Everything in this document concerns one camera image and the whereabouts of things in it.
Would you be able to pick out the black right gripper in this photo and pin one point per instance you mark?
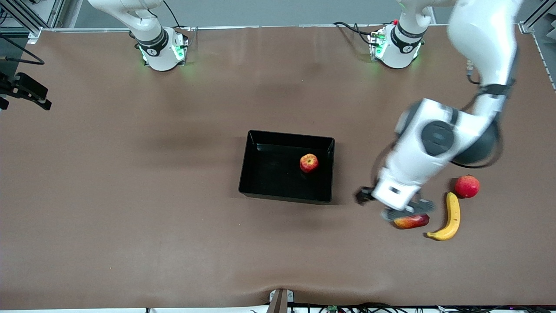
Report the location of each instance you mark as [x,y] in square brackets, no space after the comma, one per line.
[21,86]

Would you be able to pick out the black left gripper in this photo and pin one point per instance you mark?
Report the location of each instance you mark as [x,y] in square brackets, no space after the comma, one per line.
[363,195]

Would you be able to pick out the red yellow striped apple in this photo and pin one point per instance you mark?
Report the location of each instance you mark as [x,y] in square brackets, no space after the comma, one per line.
[309,163]

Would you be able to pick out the black plastic box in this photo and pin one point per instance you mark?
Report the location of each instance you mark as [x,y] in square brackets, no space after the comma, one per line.
[269,174]

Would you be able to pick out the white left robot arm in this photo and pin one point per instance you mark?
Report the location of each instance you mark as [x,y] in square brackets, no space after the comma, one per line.
[482,34]

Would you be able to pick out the yellow banana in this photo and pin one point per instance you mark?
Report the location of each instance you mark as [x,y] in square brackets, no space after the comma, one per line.
[452,217]

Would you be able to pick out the plain red apple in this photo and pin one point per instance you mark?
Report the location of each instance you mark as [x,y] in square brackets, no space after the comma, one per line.
[467,186]

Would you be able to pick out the red yellow mango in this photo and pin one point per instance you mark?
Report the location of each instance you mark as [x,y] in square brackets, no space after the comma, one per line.
[410,223]

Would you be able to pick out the large table cover mat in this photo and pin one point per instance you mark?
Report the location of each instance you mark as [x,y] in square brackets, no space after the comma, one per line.
[130,239]

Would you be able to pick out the aluminium frame profile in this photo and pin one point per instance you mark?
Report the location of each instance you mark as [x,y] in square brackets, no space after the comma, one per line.
[532,21]
[19,13]

